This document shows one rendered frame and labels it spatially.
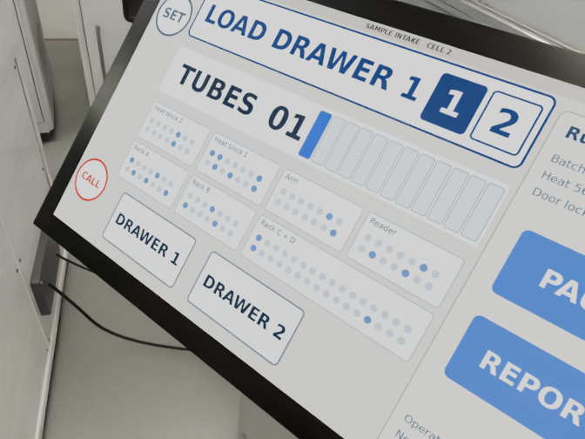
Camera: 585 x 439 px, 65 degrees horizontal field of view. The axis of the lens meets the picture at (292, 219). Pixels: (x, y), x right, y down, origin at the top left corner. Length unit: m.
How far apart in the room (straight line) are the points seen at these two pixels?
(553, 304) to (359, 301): 0.12
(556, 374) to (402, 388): 0.09
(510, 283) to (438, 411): 0.09
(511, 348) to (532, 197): 0.09
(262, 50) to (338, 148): 0.11
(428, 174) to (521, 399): 0.15
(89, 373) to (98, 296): 0.30
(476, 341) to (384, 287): 0.06
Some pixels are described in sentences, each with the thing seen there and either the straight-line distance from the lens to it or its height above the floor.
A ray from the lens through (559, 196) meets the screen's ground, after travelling 0.32.
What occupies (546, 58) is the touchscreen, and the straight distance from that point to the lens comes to 0.35.
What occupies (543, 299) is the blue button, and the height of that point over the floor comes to 1.09.
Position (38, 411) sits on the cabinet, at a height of 0.10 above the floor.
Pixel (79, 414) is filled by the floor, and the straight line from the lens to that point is 1.50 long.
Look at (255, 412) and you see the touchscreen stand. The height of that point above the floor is 0.70.
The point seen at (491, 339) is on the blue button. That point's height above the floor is 1.06.
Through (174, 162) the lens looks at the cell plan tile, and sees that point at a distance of 0.41.
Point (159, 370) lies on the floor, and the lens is 1.53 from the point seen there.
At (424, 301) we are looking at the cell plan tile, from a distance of 0.31.
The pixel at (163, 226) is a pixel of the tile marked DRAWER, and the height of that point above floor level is 1.02.
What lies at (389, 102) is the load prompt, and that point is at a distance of 0.35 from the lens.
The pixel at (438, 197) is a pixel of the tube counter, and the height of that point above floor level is 1.11.
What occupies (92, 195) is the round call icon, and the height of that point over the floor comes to 1.01.
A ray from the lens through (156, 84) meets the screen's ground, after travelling 0.45.
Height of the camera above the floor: 1.28
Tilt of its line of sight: 39 degrees down
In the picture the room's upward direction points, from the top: 8 degrees clockwise
